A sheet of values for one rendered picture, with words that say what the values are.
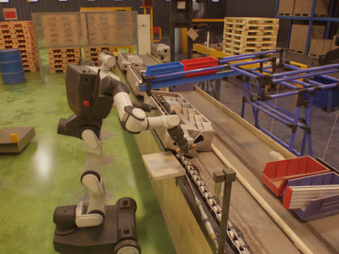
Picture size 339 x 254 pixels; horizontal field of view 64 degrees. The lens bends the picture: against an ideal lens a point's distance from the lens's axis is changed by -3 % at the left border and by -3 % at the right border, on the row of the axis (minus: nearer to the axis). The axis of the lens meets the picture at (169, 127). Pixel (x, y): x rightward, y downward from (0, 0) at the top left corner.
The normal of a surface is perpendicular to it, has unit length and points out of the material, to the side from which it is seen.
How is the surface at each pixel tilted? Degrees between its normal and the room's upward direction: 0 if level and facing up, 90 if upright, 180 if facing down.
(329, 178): 88
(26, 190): 0
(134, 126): 103
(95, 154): 113
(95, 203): 90
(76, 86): 77
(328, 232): 0
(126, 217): 0
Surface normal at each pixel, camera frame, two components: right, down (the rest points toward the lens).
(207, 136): 0.26, 0.37
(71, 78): -0.72, 0.04
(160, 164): 0.00, -0.92
